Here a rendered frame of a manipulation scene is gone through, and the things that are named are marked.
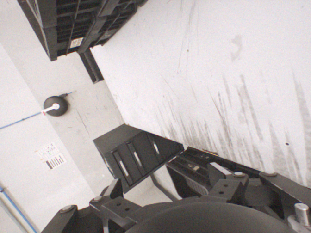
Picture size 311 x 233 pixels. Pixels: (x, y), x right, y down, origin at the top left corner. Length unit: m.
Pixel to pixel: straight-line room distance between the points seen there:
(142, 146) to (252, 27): 1.44
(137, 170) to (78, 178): 2.23
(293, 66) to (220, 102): 0.14
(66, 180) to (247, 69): 3.63
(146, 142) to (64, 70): 2.36
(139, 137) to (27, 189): 2.64
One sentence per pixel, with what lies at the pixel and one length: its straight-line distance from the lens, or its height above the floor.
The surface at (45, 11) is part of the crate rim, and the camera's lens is 0.33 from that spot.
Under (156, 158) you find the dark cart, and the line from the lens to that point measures 1.72.
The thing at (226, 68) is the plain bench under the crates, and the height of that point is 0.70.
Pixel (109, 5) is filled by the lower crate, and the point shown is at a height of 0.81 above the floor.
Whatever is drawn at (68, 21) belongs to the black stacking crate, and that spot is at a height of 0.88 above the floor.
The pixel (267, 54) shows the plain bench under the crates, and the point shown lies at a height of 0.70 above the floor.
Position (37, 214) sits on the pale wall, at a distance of 4.00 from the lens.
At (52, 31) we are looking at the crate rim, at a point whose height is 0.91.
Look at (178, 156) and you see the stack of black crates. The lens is 1.20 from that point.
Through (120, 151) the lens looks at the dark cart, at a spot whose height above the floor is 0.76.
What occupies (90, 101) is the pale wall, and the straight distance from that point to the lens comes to 3.48.
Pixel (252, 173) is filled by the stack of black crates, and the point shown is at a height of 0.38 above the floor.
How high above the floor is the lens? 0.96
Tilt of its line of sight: 24 degrees down
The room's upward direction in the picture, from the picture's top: 119 degrees counter-clockwise
